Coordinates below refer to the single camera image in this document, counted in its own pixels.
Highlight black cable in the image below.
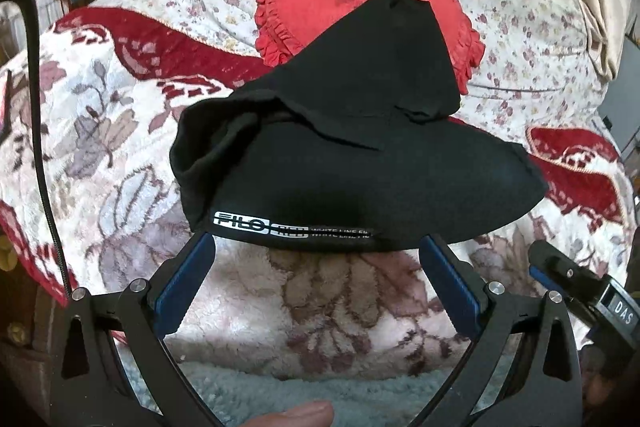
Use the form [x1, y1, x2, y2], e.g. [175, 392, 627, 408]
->
[0, 0, 74, 301]

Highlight black pants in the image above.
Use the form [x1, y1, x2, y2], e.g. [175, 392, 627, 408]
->
[169, 0, 548, 254]

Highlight red white floral fleece blanket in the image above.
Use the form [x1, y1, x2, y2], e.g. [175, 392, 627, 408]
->
[0, 5, 637, 381]

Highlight person's hand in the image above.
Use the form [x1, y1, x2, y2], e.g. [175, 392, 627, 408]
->
[242, 401, 334, 427]

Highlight light grey fluffy blanket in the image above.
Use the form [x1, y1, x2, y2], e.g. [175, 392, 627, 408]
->
[119, 345, 516, 427]

